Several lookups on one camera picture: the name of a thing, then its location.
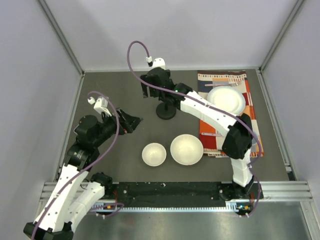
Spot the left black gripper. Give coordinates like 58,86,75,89
93,107,143,147

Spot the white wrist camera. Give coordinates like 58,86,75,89
87,96,112,117
146,56,166,70

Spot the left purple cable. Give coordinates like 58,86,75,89
31,91,126,238

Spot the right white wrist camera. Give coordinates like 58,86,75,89
146,56,166,70

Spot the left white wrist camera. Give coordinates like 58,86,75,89
87,96,112,117

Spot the pink handled knife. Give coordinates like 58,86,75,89
200,132,224,137

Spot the slotted cable duct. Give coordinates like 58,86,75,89
90,200,254,213

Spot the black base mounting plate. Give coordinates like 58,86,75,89
110,181,259,206

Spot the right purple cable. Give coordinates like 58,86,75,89
127,40,265,218

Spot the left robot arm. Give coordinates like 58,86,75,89
23,108,142,240

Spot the aluminium frame rail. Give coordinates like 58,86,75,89
39,181,320,240

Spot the black phone stand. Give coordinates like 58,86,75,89
155,96,177,120

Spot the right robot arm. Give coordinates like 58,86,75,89
138,67,254,198

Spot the large white bowl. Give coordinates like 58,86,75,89
170,134,204,166

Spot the colourful patterned cloth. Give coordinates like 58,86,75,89
197,70,262,158

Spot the pink handled fork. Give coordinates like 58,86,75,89
204,82,240,87

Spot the small white bowl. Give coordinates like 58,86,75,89
141,142,167,167

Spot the purple cable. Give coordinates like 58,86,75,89
31,91,126,238
127,40,265,218

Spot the white plate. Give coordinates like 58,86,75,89
206,86,246,115

